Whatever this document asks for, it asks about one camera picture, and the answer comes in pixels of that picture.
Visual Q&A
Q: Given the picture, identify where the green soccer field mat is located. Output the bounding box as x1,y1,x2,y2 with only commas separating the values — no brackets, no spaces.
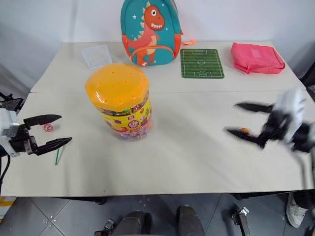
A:
180,48,226,79

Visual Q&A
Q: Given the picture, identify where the dark rounded shape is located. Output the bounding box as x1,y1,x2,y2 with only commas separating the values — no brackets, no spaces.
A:
176,205,205,236
110,210,152,236

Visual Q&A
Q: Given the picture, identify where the dark trouser leg of bystander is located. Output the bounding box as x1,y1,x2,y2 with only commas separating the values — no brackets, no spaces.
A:
294,189,315,210

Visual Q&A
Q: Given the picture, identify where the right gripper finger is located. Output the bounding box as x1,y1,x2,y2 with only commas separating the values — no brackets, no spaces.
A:
234,102,275,114
224,126,266,149

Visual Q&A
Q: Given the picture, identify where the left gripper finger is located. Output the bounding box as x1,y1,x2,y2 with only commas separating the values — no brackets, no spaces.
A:
34,137,73,156
24,114,63,129

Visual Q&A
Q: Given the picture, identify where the pink fabric bag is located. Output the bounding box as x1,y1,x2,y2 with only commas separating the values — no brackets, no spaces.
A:
230,42,285,75

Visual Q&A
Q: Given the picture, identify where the clear lollipop jar orange lid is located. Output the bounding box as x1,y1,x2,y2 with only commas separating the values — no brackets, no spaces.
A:
84,62,154,142

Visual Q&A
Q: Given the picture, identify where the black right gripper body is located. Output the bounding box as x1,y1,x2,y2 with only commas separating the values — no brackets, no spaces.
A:
258,110,293,148

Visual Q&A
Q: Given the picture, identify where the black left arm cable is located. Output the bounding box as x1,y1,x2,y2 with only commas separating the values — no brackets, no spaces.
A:
0,153,11,190

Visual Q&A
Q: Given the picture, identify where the white plastic mesh tray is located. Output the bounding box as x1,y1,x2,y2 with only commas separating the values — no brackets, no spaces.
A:
81,44,113,69

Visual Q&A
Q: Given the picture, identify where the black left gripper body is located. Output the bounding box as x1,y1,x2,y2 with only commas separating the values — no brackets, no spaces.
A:
9,124,40,155

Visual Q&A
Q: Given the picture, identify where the teal dinosaur backpack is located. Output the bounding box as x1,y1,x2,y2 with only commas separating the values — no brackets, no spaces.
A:
120,0,197,67

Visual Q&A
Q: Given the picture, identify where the green white lollipop stick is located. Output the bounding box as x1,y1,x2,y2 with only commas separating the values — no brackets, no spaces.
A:
55,147,64,166

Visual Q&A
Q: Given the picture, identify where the white sneaker of bystander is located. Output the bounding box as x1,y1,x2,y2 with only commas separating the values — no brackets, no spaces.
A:
286,193,308,228

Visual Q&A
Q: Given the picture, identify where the black stand device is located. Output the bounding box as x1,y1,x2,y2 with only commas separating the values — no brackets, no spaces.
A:
0,91,24,112

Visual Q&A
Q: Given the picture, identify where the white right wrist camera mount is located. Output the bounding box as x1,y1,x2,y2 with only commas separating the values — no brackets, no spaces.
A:
272,88,309,146

